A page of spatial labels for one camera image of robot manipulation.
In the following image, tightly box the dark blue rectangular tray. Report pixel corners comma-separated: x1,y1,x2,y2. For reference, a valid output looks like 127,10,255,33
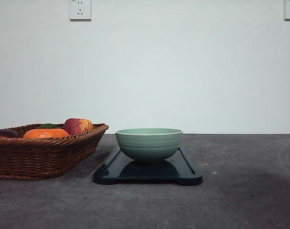
93,148,203,186

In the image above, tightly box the brown wicker basket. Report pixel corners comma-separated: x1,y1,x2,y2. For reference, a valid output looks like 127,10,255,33
0,123,109,180

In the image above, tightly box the dark purple fruit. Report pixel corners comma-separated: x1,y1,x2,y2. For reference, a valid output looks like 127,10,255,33
0,129,18,138

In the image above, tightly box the light green ceramic bowl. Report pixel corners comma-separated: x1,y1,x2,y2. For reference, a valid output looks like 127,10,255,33
115,128,183,161

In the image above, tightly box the orange fruit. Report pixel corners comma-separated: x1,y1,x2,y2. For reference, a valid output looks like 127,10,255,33
23,128,70,138

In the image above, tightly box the white wall socket left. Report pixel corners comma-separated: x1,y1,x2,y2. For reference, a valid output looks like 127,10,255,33
69,0,92,23

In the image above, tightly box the red yellow apple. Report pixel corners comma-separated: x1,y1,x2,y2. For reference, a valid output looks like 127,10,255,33
63,118,93,135

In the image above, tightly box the green avocado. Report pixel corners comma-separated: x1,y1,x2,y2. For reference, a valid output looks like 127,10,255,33
38,123,58,129

